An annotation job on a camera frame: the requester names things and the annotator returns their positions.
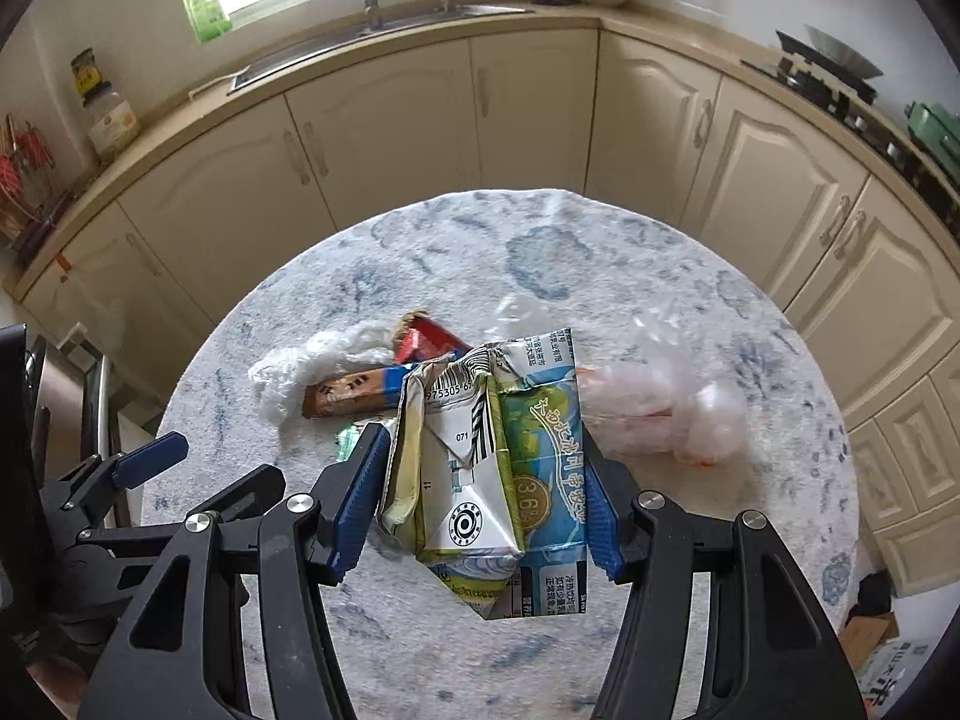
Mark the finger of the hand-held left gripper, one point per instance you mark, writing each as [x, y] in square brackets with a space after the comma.
[240, 491]
[150, 457]

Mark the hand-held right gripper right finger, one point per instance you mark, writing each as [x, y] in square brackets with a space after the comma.
[601, 532]

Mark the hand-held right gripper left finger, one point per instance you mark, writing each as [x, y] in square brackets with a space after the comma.
[360, 495]

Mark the green milk carton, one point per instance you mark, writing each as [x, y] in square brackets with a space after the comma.
[465, 495]

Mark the green snack wrapper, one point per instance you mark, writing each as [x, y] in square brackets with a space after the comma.
[349, 439]

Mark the stainless steel appliance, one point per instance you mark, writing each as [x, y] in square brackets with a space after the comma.
[67, 405]

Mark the brown snack bar wrapper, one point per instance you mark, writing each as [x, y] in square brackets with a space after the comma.
[352, 390]

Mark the crumpled clear plastic wrap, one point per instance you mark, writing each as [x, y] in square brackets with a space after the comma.
[300, 364]

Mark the clear plastic bag orange scraps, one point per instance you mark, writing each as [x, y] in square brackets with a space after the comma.
[675, 405]

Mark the red snack wrapper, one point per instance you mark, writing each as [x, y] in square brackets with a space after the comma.
[427, 341]

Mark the black cloth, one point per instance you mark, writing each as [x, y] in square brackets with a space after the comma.
[874, 594]

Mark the brown and red cardboard box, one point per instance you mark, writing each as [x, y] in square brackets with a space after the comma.
[870, 637]

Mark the utensil holder with red tools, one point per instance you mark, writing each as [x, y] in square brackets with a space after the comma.
[30, 180]

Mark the glass jar orange label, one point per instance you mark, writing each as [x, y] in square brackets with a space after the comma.
[114, 127]

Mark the dark bottle yellow label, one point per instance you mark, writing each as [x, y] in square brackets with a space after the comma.
[86, 75]

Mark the cream kitchen cabinets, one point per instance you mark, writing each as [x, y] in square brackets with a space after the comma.
[525, 105]

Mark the stainless steel sink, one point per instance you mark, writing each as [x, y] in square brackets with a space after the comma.
[337, 52]

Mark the green plastic bottle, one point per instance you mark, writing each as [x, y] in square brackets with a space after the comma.
[208, 15]

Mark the black gas stove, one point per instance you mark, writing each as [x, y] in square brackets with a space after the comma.
[832, 94]

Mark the green electric grill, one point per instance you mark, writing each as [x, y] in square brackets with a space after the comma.
[934, 131]

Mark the steel wok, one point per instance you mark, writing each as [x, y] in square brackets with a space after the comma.
[844, 52]

